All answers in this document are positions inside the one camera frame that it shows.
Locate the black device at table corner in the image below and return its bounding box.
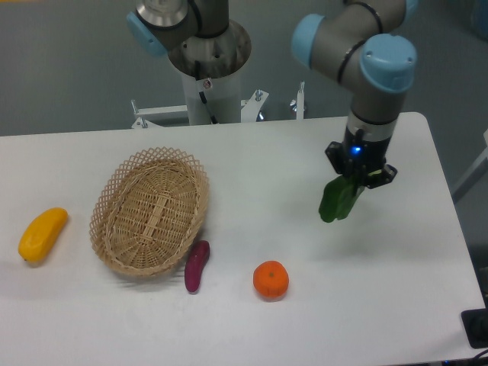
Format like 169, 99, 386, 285
461, 308, 487, 349

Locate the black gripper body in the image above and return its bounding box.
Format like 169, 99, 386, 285
342, 128, 391, 179

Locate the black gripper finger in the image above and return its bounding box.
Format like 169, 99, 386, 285
364, 164, 398, 189
325, 141, 348, 175

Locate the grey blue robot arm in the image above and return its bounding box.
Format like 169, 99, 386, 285
126, 1, 418, 188

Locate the orange tangerine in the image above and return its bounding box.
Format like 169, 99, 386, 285
252, 261, 290, 300

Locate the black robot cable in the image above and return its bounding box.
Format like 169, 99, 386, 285
194, 59, 220, 125

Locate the purple sweet potato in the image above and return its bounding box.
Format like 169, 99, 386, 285
185, 240, 210, 294

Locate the white frame at right edge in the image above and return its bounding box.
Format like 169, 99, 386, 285
451, 130, 487, 204

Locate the woven wicker basket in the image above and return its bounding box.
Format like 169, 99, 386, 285
89, 147, 210, 278

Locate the yellow mango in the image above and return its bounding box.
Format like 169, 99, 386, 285
18, 207, 69, 263

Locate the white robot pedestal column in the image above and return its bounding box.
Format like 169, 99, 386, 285
180, 72, 241, 126

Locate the white metal base frame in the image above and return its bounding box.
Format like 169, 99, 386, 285
130, 81, 307, 130

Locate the green bok choy vegetable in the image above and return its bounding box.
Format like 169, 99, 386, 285
319, 175, 364, 223

